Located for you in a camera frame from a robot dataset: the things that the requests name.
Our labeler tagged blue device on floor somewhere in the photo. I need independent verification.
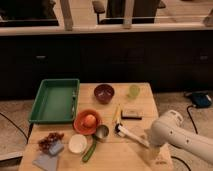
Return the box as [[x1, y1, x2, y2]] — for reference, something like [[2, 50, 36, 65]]
[[184, 92, 212, 108]]

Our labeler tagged green handled metal measuring cup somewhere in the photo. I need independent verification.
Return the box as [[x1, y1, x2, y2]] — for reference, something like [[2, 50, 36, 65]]
[[82, 124, 109, 163]]

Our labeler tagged orange plate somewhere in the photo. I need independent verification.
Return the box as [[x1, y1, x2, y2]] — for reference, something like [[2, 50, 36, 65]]
[[73, 109, 102, 135]]

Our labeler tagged black cable on floor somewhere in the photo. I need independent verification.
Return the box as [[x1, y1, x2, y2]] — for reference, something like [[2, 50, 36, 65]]
[[186, 103, 200, 136]]

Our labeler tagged blue grey cloth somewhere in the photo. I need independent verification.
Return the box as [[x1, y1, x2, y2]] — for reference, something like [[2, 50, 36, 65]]
[[33, 140, 64, 171]]

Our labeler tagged green plastic tray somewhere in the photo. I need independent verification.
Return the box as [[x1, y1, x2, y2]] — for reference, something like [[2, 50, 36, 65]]
[[29, 79, 80, 124]]

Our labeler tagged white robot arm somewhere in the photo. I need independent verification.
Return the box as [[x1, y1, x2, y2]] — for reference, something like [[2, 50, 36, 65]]
[[148, 110, 213, 165]]

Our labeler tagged light green cup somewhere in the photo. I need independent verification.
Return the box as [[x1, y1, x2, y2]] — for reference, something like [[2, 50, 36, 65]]
[[128, 84, 140, 99]]

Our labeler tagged white round lid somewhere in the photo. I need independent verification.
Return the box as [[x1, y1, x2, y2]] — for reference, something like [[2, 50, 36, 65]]
[[68, 134, 87, 154]]

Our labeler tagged dark block sponge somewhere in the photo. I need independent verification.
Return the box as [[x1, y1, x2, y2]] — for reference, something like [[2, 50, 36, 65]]
[[121, 109, 142, 120]]

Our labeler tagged orange fruit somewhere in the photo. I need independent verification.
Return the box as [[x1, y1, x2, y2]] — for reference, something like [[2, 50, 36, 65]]
[[83, 114, 96, 128]]

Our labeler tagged black cable left floor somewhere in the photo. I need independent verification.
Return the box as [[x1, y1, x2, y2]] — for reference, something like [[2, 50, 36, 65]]
[[0, 112, 29, 143]]

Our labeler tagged red grape bunch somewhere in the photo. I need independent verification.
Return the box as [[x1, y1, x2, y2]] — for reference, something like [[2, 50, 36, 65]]
[[38, 132, 64, 153]]

